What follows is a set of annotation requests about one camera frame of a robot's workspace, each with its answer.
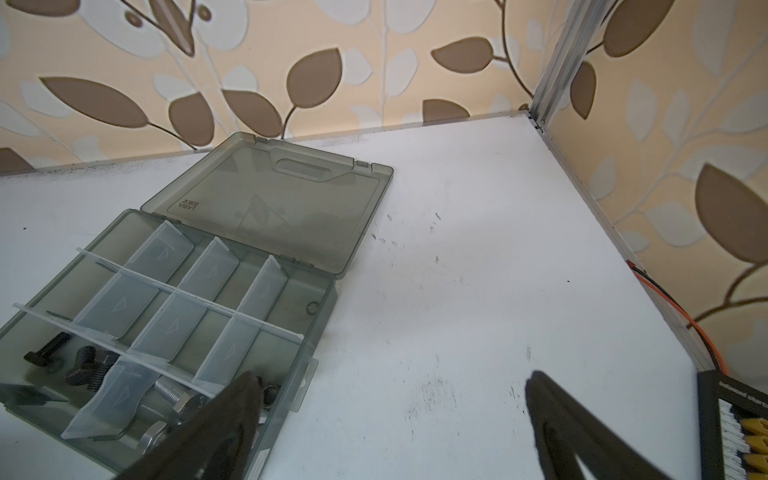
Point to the aluminium frame post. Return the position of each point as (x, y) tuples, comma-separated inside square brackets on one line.
[(582, 22)]

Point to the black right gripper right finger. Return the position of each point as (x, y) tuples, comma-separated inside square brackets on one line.
[(571, 441)]

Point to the black hex nut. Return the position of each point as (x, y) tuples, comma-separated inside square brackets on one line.
[(270, 394)]

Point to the silver hex bolt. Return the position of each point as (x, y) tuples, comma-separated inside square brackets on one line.
[(185, 402)]

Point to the black hex bolt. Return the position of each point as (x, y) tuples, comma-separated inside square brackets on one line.
[(83, 368), (43, 356), (101, 371)]

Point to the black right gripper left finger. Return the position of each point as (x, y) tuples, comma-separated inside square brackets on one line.
[(214, 444)]

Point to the grey plastic organizer box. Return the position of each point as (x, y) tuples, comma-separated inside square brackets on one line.
[(231, 268)]

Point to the yellow black multimeter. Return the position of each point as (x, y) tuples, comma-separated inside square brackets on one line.
[(733, 428)]

